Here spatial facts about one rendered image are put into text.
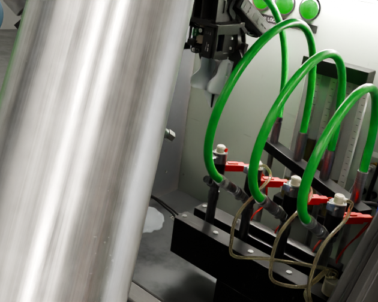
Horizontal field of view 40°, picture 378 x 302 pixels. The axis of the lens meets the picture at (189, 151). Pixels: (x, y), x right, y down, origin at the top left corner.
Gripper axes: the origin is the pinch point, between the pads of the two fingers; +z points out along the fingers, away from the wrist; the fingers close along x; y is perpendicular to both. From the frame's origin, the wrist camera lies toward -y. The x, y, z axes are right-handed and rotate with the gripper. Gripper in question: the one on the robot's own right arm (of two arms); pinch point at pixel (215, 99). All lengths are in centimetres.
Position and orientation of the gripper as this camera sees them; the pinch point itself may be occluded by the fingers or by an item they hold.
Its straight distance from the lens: 89.9
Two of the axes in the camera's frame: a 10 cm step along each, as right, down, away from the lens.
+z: -1.2, 9.1, 3.9
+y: -6.4, 2.2, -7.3
